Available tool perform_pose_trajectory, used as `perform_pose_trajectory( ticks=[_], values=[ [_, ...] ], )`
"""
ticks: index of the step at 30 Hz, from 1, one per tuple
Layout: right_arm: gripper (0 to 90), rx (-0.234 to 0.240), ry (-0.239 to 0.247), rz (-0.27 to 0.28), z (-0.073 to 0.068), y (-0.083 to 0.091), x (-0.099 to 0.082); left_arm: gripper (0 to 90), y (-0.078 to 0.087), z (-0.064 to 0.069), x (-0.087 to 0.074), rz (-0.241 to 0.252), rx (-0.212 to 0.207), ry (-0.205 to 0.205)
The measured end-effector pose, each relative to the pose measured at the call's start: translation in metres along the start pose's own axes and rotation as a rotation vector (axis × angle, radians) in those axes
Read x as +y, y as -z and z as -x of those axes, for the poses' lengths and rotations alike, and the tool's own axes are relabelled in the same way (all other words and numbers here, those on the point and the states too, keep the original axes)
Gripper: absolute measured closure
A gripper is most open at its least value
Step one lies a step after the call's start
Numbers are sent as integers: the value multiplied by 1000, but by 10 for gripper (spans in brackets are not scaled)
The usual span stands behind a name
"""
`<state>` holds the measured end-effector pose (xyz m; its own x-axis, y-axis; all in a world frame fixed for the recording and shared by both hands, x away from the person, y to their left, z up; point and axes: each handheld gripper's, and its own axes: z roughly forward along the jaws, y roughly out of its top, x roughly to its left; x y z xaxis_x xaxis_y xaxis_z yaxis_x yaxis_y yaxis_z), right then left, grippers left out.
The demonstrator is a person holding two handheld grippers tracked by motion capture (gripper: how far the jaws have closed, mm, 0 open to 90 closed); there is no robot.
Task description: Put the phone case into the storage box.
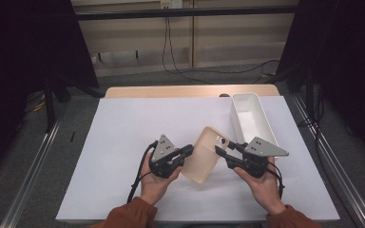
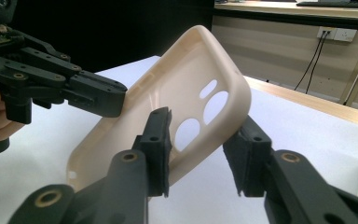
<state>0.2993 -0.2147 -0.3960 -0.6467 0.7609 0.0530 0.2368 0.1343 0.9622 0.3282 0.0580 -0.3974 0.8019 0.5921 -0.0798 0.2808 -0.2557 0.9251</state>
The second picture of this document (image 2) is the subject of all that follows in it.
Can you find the white wall socket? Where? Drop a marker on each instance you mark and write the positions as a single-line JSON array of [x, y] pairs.
[[345, 34]]

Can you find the black keyboard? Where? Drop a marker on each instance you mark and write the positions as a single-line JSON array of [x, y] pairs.
[[332, 4]]

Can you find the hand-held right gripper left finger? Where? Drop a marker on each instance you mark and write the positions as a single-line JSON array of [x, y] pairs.
[[157, 155]]

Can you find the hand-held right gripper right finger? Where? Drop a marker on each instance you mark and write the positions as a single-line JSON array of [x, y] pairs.
[[250, 161]]

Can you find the beige phone case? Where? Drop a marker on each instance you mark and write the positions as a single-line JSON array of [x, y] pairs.
[[180, 71]]

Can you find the white table sheet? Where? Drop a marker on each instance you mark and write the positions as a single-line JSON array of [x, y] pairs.
[[292, 130]]

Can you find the long wooden desk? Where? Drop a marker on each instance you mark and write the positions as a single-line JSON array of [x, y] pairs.
[[261, 9]]

